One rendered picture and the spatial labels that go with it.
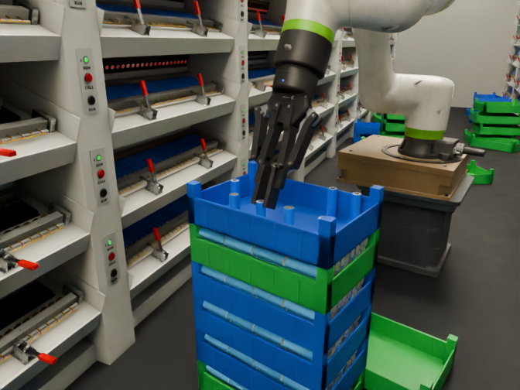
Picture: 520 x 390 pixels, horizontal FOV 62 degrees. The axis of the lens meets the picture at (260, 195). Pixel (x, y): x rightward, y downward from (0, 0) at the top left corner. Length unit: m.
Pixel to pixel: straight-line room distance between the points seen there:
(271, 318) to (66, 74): 0.58
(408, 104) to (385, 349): 0.74
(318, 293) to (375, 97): 0.89
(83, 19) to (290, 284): 0.62
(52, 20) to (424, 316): 1.14
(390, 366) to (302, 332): 0.42
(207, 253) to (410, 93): 0.88
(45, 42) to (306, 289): 0.62
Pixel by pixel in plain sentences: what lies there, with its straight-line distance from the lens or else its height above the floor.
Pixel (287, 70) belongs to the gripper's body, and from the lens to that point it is 0.74.
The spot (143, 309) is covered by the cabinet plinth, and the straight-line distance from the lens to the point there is 1.26.
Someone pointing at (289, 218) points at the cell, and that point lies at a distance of 0.70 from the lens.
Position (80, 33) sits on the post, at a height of 0.74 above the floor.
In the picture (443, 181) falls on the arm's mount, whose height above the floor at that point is 0.34.
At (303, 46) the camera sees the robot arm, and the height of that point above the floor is 0.72.
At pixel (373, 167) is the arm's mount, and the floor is 0.35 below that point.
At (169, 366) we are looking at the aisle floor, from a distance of 1.11.
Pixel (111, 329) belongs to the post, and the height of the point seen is 0.09.
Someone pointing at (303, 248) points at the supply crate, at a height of 0.42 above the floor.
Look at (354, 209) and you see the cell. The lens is 0.79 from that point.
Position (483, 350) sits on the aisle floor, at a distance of 1.26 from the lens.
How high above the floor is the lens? 0.72
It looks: 20 degrees down
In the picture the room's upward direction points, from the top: straight up
